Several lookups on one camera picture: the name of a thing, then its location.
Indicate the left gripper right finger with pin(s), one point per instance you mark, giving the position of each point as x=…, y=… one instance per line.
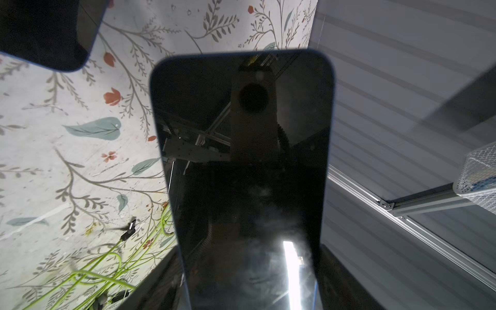
x=338, y=288

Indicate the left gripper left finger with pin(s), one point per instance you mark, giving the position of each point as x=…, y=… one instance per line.
x=161, y=288

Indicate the green wired earphones tangle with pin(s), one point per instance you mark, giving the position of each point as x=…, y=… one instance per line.
x=102, y=277

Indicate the blue-edged black smartphone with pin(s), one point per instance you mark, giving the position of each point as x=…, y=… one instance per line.
x=248, y=139

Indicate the white wire mesh basket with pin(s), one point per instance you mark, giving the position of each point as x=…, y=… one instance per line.
x=476, y=181

